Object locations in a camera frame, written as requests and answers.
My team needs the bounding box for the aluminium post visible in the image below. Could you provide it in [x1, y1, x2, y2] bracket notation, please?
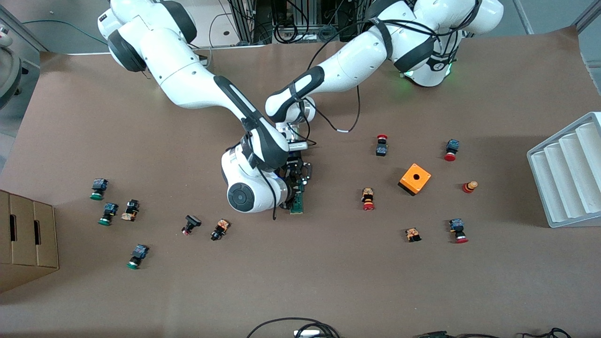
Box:
[573, 0, 601, 34]

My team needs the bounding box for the orange button enclosure box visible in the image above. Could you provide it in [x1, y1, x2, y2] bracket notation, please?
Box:
[398, 163, 432, 197]

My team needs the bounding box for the black selector switch orange base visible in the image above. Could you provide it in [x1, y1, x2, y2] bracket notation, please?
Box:
[210, 219, 231, 242]

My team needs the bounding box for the green push button blue base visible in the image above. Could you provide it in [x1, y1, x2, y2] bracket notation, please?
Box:
[90, 178, 109, 201]
[98, 202, 119, 226]

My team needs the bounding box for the brown cardboard box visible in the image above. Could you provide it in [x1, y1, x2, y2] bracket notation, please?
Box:
[0, 190, 12, 293]
[9, 194, 38, 284]
[33, 200, 60, 277]

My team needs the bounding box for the green cable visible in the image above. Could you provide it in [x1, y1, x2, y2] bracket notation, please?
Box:
[21, 20, 110, 46]

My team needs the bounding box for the white slotted tray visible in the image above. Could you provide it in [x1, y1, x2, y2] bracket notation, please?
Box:
[526, 111, 601, 229]

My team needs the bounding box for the aluminium rack frame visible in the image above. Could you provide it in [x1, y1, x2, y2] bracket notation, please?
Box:
[229, 0, 382, 45]

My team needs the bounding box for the black cable loop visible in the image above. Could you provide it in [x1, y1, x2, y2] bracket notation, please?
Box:
[246, 317, 341, 338]

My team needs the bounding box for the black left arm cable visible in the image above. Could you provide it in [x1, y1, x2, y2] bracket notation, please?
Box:
[300, 19, 363, 146]

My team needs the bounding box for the green push button white base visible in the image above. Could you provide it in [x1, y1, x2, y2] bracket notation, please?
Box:
[126, 244, 150, 270]

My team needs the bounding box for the black selector switch white base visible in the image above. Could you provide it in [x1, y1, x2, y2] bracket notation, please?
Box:
[121, 199, 140, 222]

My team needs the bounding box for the black flat button red base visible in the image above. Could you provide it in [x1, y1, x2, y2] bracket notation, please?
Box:
[181, 215, 202, 236]

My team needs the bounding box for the grey round stand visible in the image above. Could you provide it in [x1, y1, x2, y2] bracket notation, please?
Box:
[0, 23, 23, 111]

